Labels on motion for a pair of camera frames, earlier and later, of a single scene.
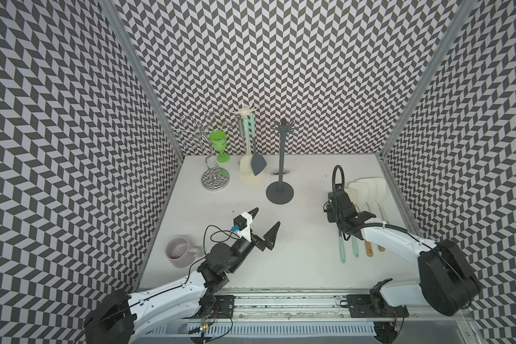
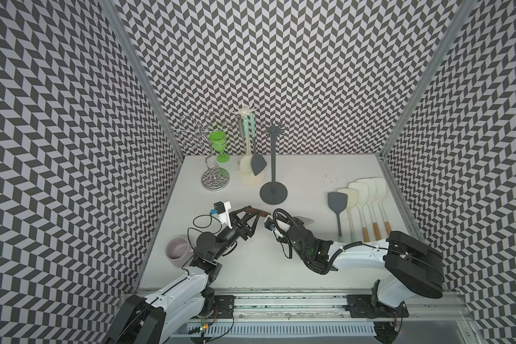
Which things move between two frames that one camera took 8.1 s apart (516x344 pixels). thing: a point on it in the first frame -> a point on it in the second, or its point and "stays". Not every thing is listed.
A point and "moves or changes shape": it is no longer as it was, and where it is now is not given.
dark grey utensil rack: [281, 192] moves or changes shape
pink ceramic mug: [178, 252] stays
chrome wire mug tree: [198, 133] stays
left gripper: [267, 241] -> [243, 229]
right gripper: [330, 213] -> [294, 221]
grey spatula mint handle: [258, 163] stays
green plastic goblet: [218, 139] stays
